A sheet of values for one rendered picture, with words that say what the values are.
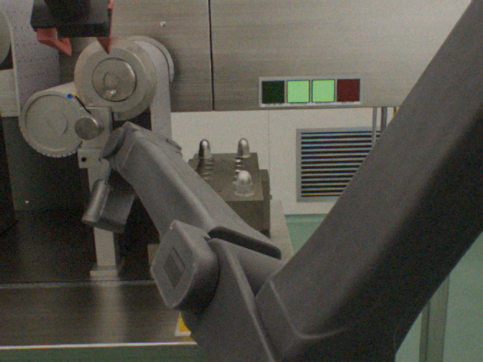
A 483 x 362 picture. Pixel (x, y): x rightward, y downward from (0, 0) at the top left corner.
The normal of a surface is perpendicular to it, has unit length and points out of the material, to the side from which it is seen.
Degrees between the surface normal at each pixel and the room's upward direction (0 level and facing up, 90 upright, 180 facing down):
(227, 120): 90
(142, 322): 0
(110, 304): 0
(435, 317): 90
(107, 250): 90
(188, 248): 62
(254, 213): 90
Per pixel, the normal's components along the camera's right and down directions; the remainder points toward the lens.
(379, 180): -0.84, -0.38
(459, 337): -0.03, -0.97
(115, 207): 0.49, -0.05
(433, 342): 0.01, 0.25
